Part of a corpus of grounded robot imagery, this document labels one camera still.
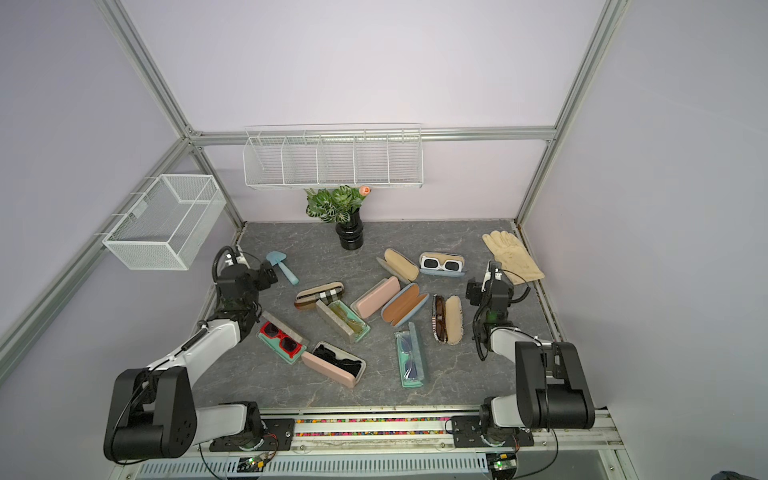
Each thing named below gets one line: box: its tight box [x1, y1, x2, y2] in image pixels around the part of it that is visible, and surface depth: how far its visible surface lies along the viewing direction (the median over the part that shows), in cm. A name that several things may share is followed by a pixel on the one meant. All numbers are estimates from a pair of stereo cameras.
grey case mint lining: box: [315, 299, 371, 343], surface depth 91 cm
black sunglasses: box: [313, 345, 362, 378], surface depth 86 cm
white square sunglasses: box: [420, 256, 463, 273], surface depth 107 cm
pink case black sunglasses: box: [302, 341, 367, 389], surface depth 85 cm
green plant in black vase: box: [303, 185, 371, 251], surface depth 96 cm
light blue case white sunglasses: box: [419, 252, 465, 277], surface depth 107 cm
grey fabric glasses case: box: [376, 248, 420, 284], surface depth 107 cm
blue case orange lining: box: [381, 283, 430, 327], surface depth 96 cm
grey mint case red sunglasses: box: [256, 310, 309, 365], surface depth 89 cm
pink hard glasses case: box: [350, 276, 401, 319], surface depth 95 cm
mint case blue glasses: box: [394, 322, 424, 388], surface depth 85 cm
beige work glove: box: [482, 230, 545, 285], surface depth 114 cm
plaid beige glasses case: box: [294, 282, 345, 310], surface depth 94 cm
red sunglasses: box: [260, 321, 303, 359], surface depth 90 cm
